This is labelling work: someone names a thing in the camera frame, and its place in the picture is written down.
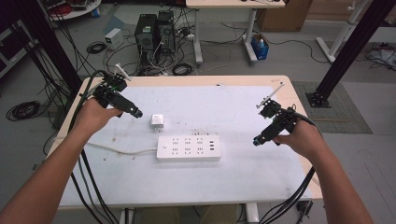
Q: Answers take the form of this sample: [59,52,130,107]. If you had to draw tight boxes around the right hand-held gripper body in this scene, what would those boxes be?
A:
[256,81,301,142]

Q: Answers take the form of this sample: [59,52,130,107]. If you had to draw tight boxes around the person's right hand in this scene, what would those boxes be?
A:
[272,119,329,161]

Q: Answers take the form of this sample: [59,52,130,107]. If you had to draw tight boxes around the round white table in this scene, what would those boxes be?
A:
[39,0,103,22]

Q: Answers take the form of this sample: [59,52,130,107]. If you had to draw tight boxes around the white power strip cable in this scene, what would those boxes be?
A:
[86,141,159,156]

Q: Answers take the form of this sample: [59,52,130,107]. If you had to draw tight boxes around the wooden desk white legs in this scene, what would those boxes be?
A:
[185,0,287,66]

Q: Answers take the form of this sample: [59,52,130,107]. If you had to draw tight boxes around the black coiled cable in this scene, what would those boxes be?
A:
[171,63,195,77]
[86,40,107,55]
[6,100,42,122]

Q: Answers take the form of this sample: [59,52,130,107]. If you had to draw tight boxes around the black gripper cable bundle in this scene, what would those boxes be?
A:
[68,69,120,224]
[257,110,325,224]

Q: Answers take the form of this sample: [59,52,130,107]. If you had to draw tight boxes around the small white box device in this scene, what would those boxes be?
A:
[104,27,125,51]

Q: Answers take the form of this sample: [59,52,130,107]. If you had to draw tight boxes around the grey floor mat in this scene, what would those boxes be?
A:
[290,80,374,135]

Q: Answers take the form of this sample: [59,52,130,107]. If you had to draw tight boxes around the black left gripper cable bundle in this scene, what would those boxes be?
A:
[68,69,120,224]

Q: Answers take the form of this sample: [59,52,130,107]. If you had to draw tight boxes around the black right gripper cable bundle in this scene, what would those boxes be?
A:
[257,110,325,224]

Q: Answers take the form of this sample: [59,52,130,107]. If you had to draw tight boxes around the blue open box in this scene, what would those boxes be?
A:
[250,33,271,62]

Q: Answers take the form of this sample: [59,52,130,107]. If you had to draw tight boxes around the brown cardboard box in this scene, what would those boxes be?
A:
[256,0,314,33]

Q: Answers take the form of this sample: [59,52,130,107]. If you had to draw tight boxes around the white charger plug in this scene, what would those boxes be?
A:
[149,113,165,132]

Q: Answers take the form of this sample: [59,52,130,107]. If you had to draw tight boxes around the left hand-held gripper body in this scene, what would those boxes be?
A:
[92,63,140,119]

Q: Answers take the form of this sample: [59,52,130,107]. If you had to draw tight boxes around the white power strip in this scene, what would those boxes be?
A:
[156,133,222,162]

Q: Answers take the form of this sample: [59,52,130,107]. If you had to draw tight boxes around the white metal stand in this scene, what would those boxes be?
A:
[315,0,372,64]

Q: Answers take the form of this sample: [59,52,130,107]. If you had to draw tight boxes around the black computer tower green label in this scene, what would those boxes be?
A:
[134,13,159,76]

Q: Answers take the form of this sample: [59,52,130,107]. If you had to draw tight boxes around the white table mat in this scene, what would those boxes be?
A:
[58,85,313,209]

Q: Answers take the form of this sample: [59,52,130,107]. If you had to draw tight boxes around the person's left hand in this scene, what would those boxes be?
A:
[72,97,124,138]

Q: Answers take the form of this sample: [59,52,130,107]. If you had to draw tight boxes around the black metal post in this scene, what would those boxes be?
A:
[0,0,84,96]
[305,0,396,109]

